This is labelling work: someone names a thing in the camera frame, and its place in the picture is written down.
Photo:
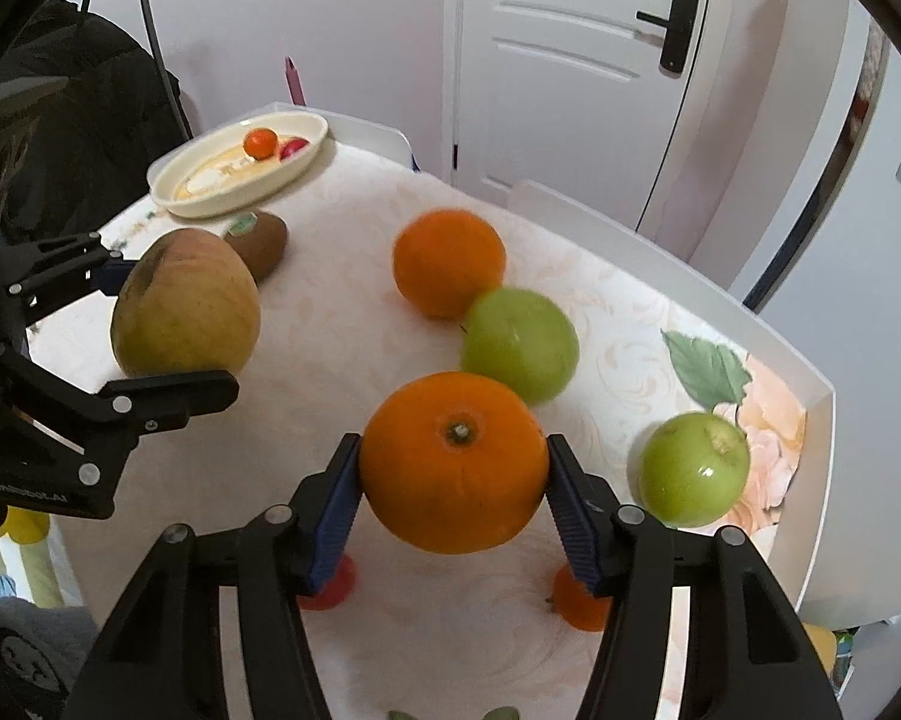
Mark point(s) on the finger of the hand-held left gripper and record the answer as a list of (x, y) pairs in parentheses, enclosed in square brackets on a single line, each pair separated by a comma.
[(180, 394), (117, 275)]

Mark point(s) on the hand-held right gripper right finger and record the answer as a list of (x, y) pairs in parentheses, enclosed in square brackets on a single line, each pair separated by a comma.
[(570, 510)]

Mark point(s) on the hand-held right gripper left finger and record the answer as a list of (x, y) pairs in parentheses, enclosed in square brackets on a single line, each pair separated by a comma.
[(338, 510)]

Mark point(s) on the yellow red apple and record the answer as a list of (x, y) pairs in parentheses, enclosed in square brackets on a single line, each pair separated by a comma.
[(188, 300)]

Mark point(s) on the small red fruit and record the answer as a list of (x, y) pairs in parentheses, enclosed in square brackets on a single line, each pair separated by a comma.
[(338, 589), (294, 150)]

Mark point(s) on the small tangerine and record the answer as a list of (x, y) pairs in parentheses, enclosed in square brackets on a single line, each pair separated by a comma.
[(260, 144), (574, 611)]

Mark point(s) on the orange with green stem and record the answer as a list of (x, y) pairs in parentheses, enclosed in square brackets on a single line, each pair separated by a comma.
[(450, 480)]

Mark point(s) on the cream oval bowl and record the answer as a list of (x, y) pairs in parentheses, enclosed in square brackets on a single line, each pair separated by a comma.
[(195, 180)]

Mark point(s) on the green apple with brown mark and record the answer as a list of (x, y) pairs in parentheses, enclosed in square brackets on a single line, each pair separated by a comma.
[(690, 472)]

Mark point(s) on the brown kiwi with sticker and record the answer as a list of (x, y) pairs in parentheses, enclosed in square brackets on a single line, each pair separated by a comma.
[(264, 247)]

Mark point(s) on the large orange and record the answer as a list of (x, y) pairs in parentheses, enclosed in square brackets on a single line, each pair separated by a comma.
[(448, 262)]

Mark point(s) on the yellow object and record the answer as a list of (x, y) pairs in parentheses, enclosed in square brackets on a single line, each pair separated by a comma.
[(27, 525)]

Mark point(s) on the black jacket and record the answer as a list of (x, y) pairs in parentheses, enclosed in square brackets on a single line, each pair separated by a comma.
[(98, 127)]

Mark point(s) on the floral tablecloth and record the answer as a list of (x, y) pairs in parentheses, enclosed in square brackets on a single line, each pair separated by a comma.
[(345, 315)]

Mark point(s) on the grey printed cloth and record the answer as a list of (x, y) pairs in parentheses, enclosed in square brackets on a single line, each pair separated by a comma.
[(23, 652)]

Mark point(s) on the white rimmed table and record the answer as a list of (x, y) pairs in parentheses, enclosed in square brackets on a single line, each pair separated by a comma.
[(818, 465)]

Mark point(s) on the metal coat stand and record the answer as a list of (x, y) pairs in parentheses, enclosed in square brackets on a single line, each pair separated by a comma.
[(150, 22)]

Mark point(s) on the pink chair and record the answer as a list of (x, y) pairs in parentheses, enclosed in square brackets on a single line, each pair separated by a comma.
[(294, 82)]

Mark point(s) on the white panel door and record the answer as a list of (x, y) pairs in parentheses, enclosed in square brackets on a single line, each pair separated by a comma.
[(570, 127)]

